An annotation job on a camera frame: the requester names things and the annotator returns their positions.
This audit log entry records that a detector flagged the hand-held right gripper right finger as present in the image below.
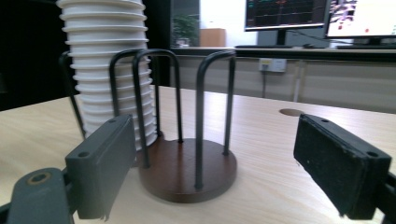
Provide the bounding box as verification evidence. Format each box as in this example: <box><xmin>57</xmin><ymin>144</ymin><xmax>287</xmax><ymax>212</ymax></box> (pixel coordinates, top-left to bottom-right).
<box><xmin>292</xmin><ymin>113</ymin><xmax>392</xmax><ymax>220</ymax></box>

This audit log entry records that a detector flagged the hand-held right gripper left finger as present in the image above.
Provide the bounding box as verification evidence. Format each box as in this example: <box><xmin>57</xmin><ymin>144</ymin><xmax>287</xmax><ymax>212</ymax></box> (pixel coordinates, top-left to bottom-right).
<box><xmin>64</xmin><ymin>113</ymin><xmax>137</xmax><ymax>221</ymax></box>

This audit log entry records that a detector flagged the black wire cup rack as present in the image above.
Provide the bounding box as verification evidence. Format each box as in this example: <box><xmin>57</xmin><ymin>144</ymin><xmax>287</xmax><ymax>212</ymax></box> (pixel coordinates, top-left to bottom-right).
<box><xmin>58</xmin><ymin>48</ymin><xmax>238</xmax><ymax>204</ymax></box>

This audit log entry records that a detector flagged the stack of white paper cups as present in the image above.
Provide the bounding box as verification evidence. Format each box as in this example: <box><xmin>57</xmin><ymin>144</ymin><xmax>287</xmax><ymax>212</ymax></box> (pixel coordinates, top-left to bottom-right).
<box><xmin>55</xmin><ymin>0</ymin><xmax>159</xmax><ymax>152</ymax></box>

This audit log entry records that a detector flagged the black-edged background desk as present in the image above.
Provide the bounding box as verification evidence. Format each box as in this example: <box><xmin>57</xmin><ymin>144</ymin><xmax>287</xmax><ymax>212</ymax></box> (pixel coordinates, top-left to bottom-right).
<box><xmin>170</xmin><ymin>46</ymin><xmax>396</xmax><ymax>63</ymax></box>

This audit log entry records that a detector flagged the bright-screen computer monitor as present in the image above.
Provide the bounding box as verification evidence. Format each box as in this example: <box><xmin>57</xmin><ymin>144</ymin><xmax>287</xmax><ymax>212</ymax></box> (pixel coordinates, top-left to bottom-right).
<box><xmin>325</xmin><ymin>0</ymin><xmax>396</xmax><ymax>47</ymax></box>

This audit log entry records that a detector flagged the green potted plant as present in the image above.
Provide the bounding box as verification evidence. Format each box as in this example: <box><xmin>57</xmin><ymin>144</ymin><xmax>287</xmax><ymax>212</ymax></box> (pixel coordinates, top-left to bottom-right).
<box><xmin>172</xmin><ymin>13</ymin><xmax>200</xmax><ymax>48</ymax></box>

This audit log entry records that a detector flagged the dark-screen computer monitor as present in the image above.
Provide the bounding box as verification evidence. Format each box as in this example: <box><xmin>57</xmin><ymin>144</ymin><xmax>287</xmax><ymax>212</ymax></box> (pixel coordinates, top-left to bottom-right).
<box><xmin>244</xmin><ymin>0</ymin><xmax>331</xmax><ymax>47</ymax></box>

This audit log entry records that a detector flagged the brown wooden cabinet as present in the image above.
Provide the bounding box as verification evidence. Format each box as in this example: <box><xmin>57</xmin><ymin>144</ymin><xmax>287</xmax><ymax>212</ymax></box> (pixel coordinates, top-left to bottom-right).
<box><xmin>199</xmin><ymin>27</ymin><xmax>227</xmax><ymax>49</ymax></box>

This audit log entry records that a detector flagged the white wall socket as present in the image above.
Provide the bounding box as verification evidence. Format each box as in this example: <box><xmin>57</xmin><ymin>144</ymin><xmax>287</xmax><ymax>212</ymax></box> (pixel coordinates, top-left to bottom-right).
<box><xmin>259</xmin><ymin>58</ymin><xmax>288</xmax><ymax>74</ymax></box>

